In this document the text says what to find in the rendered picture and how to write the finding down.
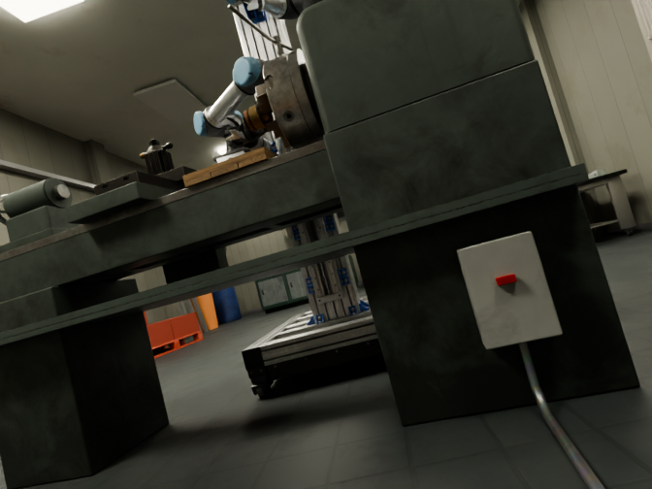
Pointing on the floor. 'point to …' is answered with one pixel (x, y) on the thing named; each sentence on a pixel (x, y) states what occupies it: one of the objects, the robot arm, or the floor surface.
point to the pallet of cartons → (173, 333)
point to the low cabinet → (286, 290)
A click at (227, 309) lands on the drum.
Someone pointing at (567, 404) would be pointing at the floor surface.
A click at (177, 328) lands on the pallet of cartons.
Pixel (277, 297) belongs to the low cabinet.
